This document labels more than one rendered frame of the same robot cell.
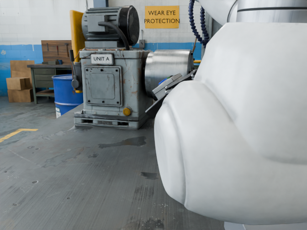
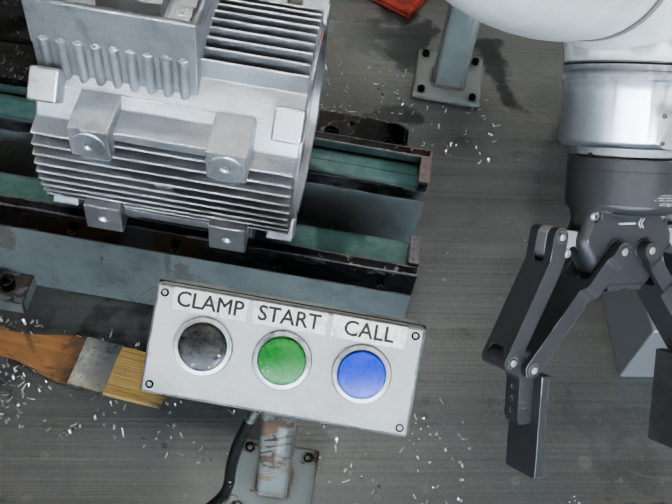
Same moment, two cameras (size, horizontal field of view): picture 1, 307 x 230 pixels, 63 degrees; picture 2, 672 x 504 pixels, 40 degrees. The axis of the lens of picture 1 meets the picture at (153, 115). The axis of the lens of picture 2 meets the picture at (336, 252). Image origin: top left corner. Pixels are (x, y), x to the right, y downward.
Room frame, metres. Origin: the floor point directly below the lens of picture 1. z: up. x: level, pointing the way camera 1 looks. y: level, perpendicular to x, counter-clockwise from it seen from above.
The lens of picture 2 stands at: (0.83, 0.23, 1.58)
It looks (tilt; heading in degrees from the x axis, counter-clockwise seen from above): 55 degrees down; 257
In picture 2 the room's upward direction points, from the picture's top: 9 degrees clockwise
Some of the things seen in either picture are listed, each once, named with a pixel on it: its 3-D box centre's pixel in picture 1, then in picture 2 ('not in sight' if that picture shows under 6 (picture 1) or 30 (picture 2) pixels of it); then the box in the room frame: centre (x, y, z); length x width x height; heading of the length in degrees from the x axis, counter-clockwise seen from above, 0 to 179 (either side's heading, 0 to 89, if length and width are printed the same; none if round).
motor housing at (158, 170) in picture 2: not in sight; (190, 102); (0.85, -0.31, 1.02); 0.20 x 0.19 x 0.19; 166
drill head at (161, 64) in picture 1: (161, 75); not in sight; (1.24, -0.04, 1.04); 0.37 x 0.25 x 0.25; 76
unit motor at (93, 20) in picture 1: (104, 51); not in sight; (1.27, 0.24, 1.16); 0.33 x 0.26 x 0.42; 76
